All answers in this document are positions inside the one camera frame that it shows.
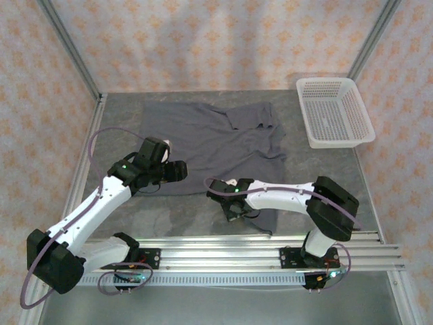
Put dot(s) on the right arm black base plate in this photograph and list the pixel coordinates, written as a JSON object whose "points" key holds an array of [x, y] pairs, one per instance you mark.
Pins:
{"points": [[289, 257]]}

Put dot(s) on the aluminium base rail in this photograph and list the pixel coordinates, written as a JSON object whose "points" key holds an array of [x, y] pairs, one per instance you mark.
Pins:
{"points": [[220, 254]]}

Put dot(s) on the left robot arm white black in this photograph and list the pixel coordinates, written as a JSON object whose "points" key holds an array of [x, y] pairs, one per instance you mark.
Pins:
{"points": [[88, 213]]}

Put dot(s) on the grey t-shirt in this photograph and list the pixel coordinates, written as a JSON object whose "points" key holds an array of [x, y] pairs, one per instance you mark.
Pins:
{"points": [[209, 142]]}

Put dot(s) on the aluminium table side rail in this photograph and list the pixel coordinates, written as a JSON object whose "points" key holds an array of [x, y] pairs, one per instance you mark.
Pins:
{"points": [[98, 108], [368, 196]]}

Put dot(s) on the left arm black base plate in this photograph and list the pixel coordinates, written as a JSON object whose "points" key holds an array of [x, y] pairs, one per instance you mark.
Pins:
{"points": [[152, 259]]}

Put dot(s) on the white perforated plastic basket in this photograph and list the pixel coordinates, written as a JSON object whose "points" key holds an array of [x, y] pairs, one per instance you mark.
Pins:
{"points": [[324, 118]]}

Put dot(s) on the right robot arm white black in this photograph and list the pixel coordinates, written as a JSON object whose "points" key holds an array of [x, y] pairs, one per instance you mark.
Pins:
{"points": [[280, 199]]}

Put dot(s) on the aluminium lower frame bar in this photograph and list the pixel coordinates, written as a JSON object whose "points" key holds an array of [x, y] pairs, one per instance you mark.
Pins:
{"points": [[30, 311], [404, 304]]}

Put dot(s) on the small circuit board with LED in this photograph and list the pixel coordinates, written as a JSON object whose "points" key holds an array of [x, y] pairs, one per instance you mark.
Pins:
{"points": [[313, 284], [132, 278]]}

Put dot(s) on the aluminium frame post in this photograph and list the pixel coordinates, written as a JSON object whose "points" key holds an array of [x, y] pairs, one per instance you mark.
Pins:
{"points": [[69, 44], [372, 40]]}

